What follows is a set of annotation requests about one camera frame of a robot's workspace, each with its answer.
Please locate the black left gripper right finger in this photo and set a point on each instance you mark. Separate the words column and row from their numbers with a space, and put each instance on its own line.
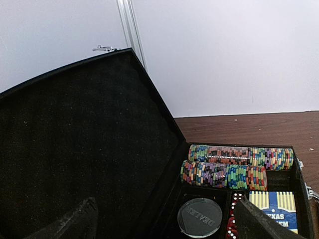
column 252, row 223

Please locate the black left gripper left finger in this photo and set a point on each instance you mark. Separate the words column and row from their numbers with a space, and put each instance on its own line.
column 79, row 223

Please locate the red dice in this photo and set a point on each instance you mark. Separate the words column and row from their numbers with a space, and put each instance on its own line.
column 231, row 229

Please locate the blue playing card box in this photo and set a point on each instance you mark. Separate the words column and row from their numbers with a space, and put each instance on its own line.
column 279, row 206

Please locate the front poker chip row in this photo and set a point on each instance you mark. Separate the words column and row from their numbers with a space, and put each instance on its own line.
column 218, row 175

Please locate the clear dealer button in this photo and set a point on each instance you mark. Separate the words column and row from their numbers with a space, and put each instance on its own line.
column 199, row 218

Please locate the black poker case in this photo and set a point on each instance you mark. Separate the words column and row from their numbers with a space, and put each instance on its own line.
column 99, row 128

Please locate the left aluminium frame post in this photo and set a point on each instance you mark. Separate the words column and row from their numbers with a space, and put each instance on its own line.
column 130, row 28

